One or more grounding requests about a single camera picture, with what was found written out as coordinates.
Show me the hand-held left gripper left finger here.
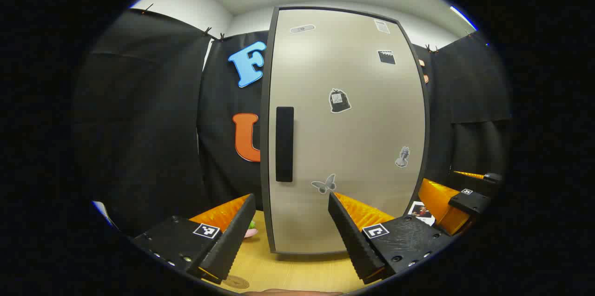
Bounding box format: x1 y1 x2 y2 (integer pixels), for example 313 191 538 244
132 193 257 285

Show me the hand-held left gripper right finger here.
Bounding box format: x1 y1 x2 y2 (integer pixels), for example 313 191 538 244
328 191 454 285

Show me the round brown coaster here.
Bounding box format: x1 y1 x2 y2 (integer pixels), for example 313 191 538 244
222 276 250 289

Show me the grey cabinet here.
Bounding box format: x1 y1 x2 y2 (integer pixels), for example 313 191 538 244
259 6 431 256

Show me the black cabinet door handle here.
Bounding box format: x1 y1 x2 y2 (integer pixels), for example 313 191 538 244
276 106 295 183

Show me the black backdrop cloth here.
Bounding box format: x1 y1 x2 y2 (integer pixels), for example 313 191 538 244
74 8 512 236

